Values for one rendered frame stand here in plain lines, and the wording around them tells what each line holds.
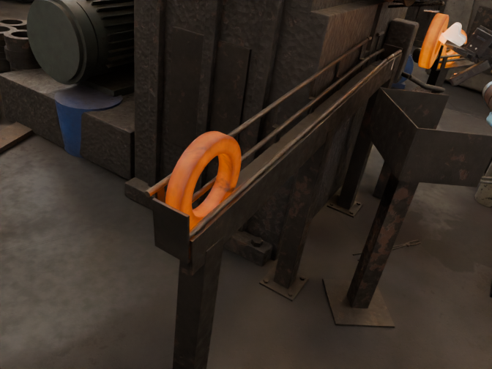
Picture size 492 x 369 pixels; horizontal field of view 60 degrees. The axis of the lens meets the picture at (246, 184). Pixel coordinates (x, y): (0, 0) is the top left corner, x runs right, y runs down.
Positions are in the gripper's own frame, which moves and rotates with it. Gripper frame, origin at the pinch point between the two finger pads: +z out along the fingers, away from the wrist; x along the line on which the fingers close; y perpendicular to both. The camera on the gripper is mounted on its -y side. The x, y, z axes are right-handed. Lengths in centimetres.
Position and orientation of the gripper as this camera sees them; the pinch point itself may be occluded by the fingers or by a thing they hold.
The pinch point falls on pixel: (435, 34)
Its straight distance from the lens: 145.7
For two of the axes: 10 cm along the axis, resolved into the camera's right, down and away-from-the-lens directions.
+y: 3.4, -7.1, -6.2
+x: -5.2, 4.1, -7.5
